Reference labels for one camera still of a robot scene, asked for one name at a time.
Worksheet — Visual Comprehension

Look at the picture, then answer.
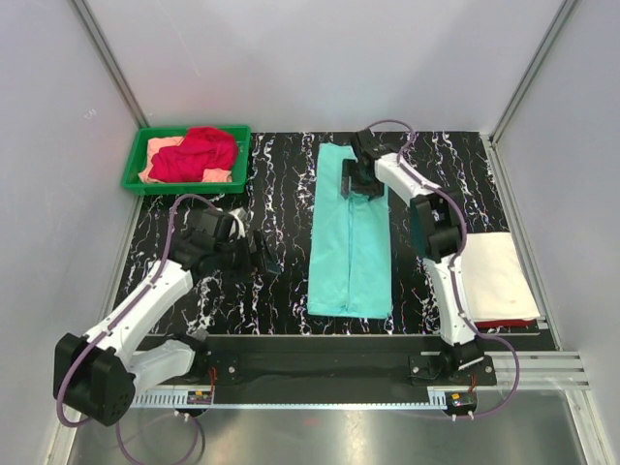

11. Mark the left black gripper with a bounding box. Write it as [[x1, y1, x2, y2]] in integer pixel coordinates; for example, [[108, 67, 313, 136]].
[[214, 230, 279, 285]]

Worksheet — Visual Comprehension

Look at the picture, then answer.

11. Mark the teal t-shirt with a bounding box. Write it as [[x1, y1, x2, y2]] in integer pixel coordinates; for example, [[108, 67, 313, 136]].
[[307, 143, 392, 320]]

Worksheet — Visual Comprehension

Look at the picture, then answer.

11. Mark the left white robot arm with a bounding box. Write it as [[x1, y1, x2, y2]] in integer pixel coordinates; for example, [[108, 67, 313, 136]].
[[53, 231, 281, 428]]

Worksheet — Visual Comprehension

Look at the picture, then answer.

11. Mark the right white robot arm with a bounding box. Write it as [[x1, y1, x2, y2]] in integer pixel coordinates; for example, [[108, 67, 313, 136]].
[[341, 153, 484, 385]]

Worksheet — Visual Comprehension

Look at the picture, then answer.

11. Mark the black marble pattern mat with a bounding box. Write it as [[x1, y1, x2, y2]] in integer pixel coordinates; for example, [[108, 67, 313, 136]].
[[94, 130, 561, 353]]

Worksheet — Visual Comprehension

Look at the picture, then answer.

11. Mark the peach t-shirt in bin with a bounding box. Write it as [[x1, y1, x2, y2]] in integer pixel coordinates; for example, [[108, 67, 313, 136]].
[[139, 136, 233, 184]]

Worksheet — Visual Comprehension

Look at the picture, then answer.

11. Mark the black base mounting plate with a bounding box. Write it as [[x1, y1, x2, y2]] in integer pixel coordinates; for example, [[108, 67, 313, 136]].
[[154, 333, 495, 388]]

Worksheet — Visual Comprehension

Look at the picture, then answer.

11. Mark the red t-shirt in bin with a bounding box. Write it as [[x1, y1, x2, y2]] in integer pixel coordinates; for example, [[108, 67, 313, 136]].
[[151, 127, 239, 180]]

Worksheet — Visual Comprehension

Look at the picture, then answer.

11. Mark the green plastic bin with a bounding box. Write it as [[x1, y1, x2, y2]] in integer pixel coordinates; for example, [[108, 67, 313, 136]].
[[121, 125, 252, 196]]

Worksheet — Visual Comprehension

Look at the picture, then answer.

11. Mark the folded white t-shirt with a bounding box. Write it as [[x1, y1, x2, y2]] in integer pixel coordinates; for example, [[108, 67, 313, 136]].
[[461, 232, 540, 323]]

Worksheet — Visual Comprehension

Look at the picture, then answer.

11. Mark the folded red t-shirt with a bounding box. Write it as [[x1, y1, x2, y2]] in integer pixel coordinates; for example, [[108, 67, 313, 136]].
[[475, 319, 536, 330]]

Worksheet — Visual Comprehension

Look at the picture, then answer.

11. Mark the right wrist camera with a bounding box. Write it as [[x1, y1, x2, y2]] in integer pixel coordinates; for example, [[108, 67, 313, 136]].
[[350, 130, 393, 164]]

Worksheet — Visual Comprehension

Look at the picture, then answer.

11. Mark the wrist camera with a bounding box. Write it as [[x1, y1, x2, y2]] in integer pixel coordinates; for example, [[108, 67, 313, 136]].
[[350, 130, 393, 164], [188, 207, 248, 242]]

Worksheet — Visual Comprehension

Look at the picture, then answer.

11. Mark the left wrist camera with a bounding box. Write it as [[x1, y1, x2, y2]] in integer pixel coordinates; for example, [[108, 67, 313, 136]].
[[188, 207, 248, 242]]

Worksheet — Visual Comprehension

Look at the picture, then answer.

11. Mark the aluminium frame rail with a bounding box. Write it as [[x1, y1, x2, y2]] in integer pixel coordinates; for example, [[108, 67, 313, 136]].
[[65, 351, 592, 388]]

